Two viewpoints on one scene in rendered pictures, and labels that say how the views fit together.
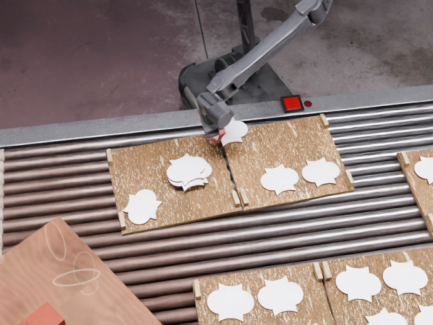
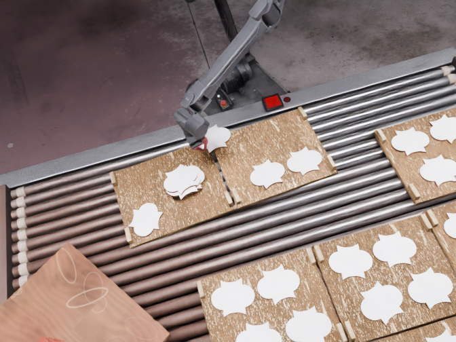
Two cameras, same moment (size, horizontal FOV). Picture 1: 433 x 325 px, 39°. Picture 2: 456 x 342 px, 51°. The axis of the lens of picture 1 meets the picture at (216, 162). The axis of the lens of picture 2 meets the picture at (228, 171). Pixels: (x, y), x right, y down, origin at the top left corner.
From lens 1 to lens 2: 0.41 m
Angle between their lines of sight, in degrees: 5
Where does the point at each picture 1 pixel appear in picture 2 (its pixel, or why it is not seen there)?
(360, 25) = (338, 20)
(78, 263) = (87, 283)
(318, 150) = (300, 141)
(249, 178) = (240, 178)
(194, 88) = not seen: hidden behind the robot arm
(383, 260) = (371, 235)
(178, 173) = (174, 184)
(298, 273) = (292, 260)
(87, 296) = (98, 314)
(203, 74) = not seen: hidden behind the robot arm
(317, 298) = (313, 281)
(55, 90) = (88, 121)
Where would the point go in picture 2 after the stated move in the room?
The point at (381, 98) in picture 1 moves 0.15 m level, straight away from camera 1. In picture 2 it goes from (353, 83) to (360, 59)
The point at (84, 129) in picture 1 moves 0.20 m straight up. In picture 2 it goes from (91, 157) to (74, 127)
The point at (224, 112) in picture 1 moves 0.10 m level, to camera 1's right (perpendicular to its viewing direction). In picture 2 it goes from (199, 123) to (229, 121)
